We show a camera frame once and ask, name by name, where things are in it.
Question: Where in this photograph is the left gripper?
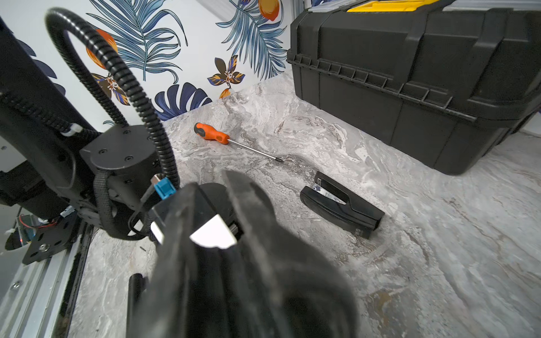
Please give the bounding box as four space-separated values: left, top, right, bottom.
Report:
149 183 241 249

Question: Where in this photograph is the aluminium front rail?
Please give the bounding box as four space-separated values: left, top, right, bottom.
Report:
1 224 94 337

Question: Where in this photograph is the orange handled screwdriver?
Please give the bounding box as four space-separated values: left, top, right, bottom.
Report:
194 123 285 163

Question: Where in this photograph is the black plastic toolbox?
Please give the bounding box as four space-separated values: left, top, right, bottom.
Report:
287 1 540 175

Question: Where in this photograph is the black stand pole with clip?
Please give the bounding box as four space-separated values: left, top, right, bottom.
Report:
127 170 360 337

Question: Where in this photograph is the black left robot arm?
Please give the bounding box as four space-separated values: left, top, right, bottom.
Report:
1 8 180 241

